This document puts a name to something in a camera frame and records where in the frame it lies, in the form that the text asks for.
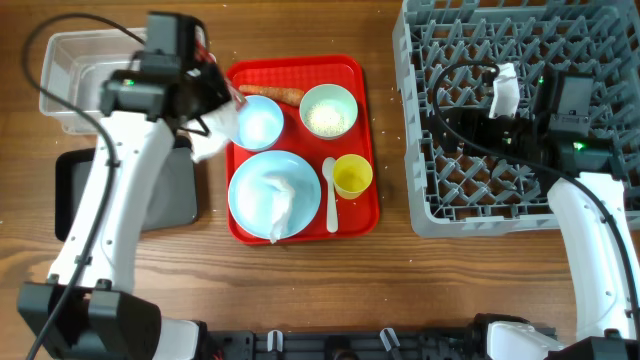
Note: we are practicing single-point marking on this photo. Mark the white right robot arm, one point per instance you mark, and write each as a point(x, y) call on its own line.
point(582, 177)

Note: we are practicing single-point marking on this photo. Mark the orange carrot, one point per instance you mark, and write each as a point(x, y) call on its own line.
point(289, 96)

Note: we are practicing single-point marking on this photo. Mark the grey dishwasher rack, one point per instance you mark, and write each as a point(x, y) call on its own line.
point(439, 48)

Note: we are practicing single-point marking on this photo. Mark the clear plastic bin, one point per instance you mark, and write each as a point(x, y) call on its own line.
point(77, 63)

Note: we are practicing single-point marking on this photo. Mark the red snack wrapper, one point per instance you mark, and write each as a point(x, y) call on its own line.
point(225, 92)

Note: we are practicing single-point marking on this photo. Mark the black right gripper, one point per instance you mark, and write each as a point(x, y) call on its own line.
point(471, 119)

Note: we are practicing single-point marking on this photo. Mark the black waste tray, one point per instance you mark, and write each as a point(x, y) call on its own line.
point(173, 203)

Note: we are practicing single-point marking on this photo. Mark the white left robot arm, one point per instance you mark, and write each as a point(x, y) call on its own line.
point(86, 308)

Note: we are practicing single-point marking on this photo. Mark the red plastic tray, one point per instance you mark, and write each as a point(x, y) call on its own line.
point(356, 217)

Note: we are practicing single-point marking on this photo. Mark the mint green rice bowl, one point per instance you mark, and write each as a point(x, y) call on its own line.
point(328, 111)

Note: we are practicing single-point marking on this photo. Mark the white napkin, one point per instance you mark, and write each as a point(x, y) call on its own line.
point(283, 195)

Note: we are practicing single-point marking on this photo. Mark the yellow plastic cup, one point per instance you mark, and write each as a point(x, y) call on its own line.
point(353, 174)

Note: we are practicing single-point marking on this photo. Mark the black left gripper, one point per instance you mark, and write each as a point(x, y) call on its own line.
point(214, 75)

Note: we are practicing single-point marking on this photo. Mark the large light blue plate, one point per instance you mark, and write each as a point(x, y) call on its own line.
point(249, 198)

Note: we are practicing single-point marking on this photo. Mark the small light blue bowl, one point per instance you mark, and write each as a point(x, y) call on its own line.
point(260, 124)

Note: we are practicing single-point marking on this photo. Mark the white plastic spoon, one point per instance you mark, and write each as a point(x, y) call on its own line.
point(331, 215)

